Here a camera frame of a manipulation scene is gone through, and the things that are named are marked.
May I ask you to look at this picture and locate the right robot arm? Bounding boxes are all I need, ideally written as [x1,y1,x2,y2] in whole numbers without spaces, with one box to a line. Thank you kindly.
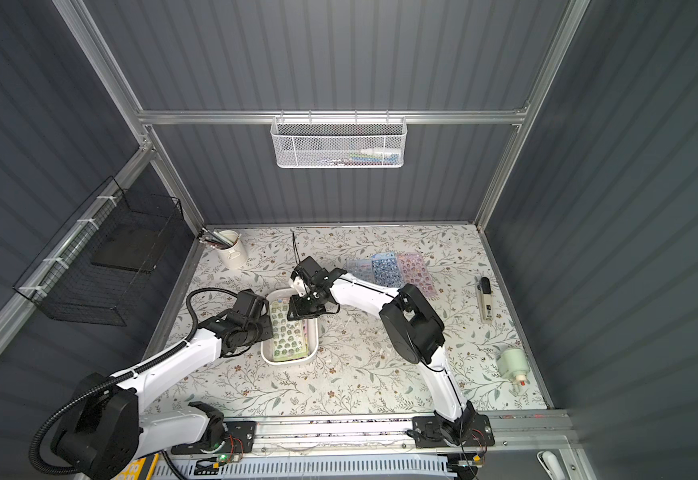
[288,257,476,433]

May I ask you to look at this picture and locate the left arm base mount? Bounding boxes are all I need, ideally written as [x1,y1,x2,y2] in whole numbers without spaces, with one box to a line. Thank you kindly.
[170,421,257,456]

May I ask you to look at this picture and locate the items in white basket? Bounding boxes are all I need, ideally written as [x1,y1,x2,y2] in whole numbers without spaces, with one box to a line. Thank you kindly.
[315,147,403,166]

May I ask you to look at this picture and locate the white wire wall basket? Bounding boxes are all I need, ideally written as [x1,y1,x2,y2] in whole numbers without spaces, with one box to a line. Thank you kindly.
[270,118,408,169]

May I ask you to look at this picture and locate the light blue sticker sheet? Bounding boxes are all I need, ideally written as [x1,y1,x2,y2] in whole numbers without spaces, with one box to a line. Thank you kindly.
[345,259,376,283]

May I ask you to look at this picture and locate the yellow calculator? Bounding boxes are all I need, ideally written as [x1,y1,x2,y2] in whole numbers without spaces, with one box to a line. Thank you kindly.
[113,453,160,480]

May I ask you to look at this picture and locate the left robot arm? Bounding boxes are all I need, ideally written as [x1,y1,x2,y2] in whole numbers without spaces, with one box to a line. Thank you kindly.
[29,289,272,479]

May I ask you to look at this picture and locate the black white handheld device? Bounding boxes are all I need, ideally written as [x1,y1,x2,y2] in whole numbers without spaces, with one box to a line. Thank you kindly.
[477,276,494,323]

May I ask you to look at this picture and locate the cream metal pen bucket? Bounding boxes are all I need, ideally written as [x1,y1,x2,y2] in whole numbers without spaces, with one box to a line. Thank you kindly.
[213,230,248,270]

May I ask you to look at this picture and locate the black wire wall basket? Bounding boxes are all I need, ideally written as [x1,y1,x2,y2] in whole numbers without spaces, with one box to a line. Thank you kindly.
[14,181,186,327]

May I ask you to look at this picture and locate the white object bottom right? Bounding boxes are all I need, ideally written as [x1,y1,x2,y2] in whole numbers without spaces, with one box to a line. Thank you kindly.
[536,450,567,480]

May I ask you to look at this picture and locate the white slotted cable duct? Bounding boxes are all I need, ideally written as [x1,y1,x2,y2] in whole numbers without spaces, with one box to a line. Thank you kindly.
[182,454,457,479]

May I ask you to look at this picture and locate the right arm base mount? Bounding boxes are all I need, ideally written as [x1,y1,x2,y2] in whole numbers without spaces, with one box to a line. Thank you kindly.
[405,414,495,449]

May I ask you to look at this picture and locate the white plastic storage tray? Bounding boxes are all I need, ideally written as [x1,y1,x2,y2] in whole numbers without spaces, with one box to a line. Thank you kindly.
[261,288,319,366]

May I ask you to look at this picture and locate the green sticker sheet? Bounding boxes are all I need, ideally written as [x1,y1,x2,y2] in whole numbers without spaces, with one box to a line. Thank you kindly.
[270,299,310,363]

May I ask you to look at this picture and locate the black corrugated cable hose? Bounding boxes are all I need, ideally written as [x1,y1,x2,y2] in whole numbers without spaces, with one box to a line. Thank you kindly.
[28,286,242,475]

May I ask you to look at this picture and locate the pink 3D sticker sheet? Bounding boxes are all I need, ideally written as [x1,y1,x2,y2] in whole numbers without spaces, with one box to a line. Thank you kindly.
[396,252,437,299]

